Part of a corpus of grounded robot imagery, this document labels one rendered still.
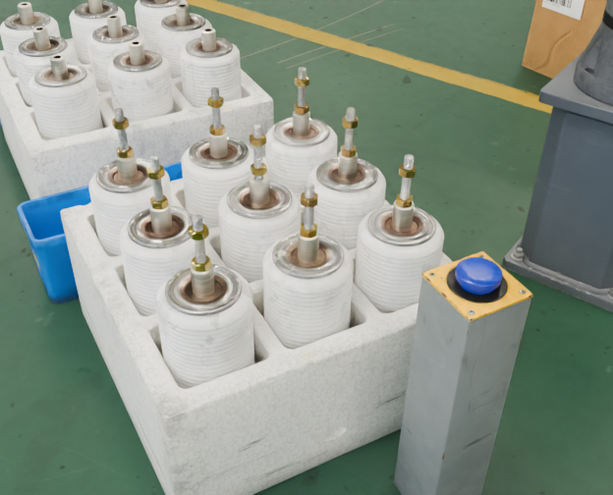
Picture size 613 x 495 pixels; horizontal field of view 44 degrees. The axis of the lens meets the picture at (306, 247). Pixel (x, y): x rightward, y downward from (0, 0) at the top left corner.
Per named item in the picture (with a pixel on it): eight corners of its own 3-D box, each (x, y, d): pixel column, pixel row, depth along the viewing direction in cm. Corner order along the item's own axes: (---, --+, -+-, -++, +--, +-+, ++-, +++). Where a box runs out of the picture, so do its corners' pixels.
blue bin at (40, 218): (211, 215, 130) (206, 154, 122) (239, 250, 122) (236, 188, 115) (30, 268, 118) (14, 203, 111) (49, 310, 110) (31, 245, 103)
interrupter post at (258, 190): (269, 196, 90) (269, 172, 88) (269, 207, 88) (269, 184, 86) (249, 196, 90) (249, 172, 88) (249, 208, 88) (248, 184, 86)
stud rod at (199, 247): (196, 282, 75) (191, 219, 70) (197, 276, 76) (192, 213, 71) (206, 282, 75) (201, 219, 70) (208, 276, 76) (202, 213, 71)
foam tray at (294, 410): (318, 237, 125) (321, 140, 114) (468, 400, 98) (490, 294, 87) (82, 312, 110) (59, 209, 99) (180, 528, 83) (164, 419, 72)
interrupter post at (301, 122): (288, 135, 102) (288, 112, 100) (300, 128, 103) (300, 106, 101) (303, 140, 100) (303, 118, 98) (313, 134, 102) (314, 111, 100)
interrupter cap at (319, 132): (260, 137, 101) (260, 132, 101) (296, 115, 106) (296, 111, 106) (306, 155, 98) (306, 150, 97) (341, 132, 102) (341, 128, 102)
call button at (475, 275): (479, 268, 70) (482, 250, 69) (508, 294, 68) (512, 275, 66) (444, 281, 69) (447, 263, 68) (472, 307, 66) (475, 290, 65)
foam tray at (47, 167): (195, 100, 163) (189, 18, 152) (275, 192, 136) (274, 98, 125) (5, 140, 148) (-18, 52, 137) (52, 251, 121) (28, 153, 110)
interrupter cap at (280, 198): (291, 184, 92) (291, 179, 92) (292, 221, 86) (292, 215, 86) (228, 184, 92) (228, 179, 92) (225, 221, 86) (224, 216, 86)
